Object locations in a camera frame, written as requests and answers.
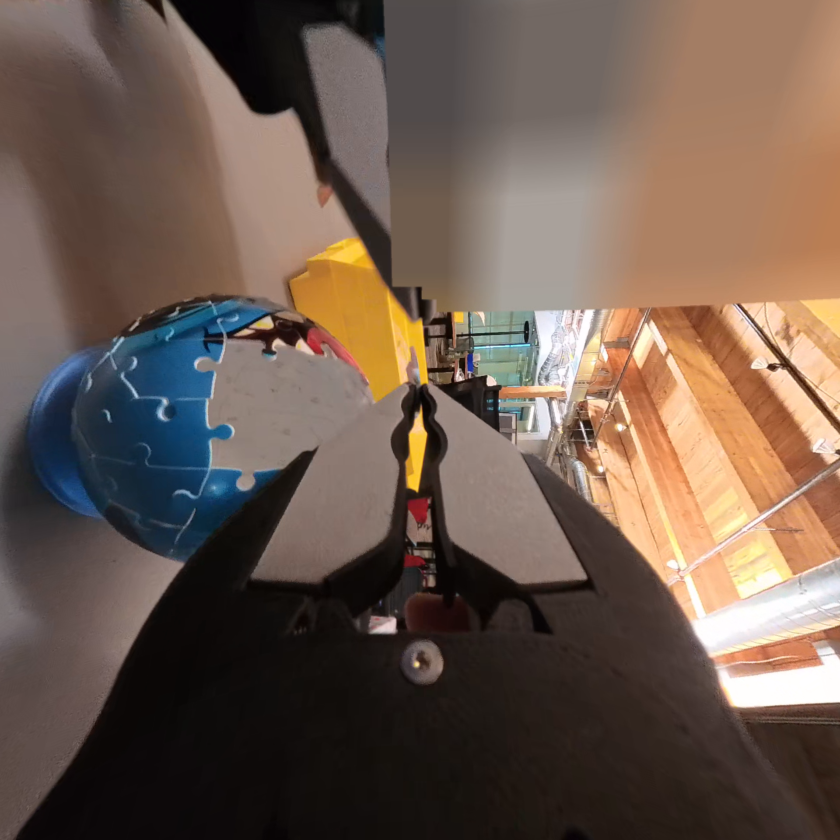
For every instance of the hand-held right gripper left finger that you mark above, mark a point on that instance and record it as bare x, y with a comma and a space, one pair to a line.
334, 512

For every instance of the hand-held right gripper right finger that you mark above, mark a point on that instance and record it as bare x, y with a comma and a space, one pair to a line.
512, 518

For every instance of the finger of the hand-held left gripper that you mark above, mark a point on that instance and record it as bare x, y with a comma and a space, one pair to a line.
354, 118

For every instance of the white puzzle piece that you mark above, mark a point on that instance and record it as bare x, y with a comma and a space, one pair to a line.
413, 367

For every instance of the blue puzzle ball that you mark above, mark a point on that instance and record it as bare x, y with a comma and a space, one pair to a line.
157, 426

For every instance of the person's left hand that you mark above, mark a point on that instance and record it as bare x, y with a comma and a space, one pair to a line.
323, 195

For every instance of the black office chair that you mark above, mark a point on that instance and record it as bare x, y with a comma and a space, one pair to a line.
476, 400

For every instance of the yellow plastic storage bin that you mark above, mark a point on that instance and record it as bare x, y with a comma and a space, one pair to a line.
367, 315

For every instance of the silver air duct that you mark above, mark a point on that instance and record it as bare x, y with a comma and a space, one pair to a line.
768, 610
571, 367

